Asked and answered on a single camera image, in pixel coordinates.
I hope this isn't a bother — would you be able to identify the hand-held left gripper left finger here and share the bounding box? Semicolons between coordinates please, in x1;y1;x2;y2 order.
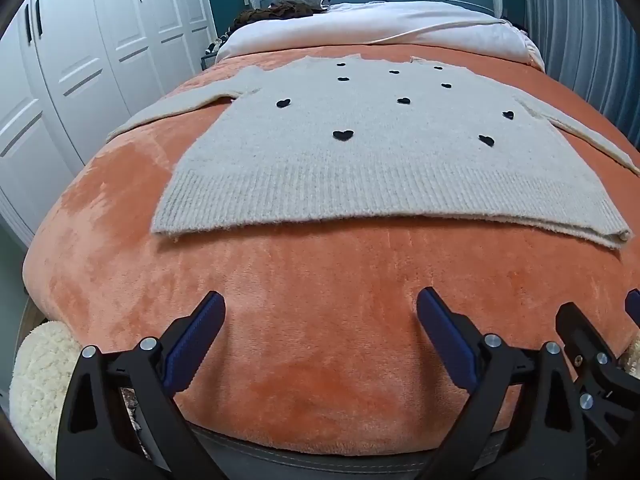
56;291;228;480

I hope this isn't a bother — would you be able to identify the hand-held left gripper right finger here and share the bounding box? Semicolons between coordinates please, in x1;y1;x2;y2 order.
417;287;593;480

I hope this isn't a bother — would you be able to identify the beige sweater with black hearts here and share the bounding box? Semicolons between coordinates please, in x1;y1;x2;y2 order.
106;55;640;251

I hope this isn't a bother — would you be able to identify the cream fleece cloth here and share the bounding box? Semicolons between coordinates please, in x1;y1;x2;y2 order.
619;337;640;376
9;321;83;478

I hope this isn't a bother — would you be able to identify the orange plush blanket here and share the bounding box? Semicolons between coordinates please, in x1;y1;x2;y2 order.
22;45;640;461

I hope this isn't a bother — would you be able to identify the grey bed base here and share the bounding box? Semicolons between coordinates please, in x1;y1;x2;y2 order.
187;422;503;473

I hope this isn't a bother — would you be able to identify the dark nightstand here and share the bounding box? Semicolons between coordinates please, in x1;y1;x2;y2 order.
200;35;232;72

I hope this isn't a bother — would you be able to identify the blue-grey curtain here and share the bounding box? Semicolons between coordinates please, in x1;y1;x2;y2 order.
520;0;640;147

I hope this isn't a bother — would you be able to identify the white duvet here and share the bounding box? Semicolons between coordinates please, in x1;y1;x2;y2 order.
215;1;546;72

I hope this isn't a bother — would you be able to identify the dark brown clothing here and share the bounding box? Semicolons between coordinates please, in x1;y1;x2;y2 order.
232;2;316;29

